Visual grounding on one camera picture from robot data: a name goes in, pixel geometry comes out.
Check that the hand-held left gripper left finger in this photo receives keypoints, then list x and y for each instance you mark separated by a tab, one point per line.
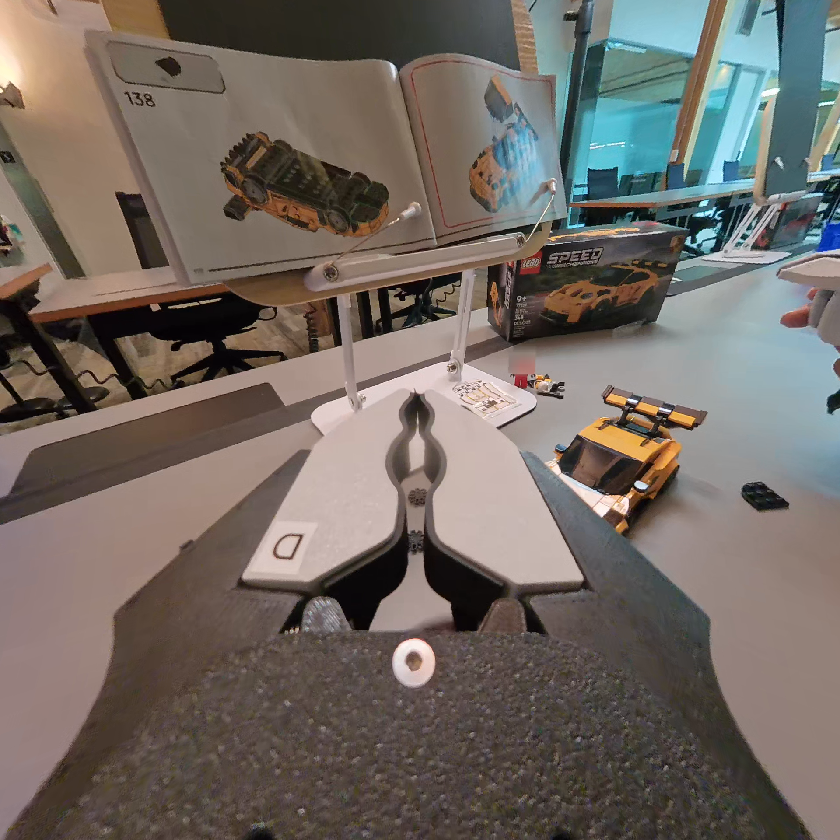
334	499

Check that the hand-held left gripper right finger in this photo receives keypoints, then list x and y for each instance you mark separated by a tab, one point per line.
499	512

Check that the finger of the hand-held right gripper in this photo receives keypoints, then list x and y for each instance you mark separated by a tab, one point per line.
827	315
814	269

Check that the pile of small lego parts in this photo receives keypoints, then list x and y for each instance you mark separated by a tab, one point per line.
548	386

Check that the yellow lego car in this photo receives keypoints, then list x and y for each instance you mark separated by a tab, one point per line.
646	446

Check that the black lego wheel rim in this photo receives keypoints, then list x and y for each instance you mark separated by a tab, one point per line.
413	539
417	497

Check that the lego sticker sheet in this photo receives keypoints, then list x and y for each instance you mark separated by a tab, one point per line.
482	397

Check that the dark studded lego plate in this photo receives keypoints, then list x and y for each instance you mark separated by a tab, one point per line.
764	495

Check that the lego set box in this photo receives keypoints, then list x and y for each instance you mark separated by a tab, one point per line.
577	289

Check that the lego instruction booklet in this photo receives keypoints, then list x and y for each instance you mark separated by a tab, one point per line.
295	164

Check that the black office chair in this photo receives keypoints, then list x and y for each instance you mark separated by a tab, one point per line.
216	341

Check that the wooden office desk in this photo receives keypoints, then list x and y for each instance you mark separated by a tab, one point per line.
19	279

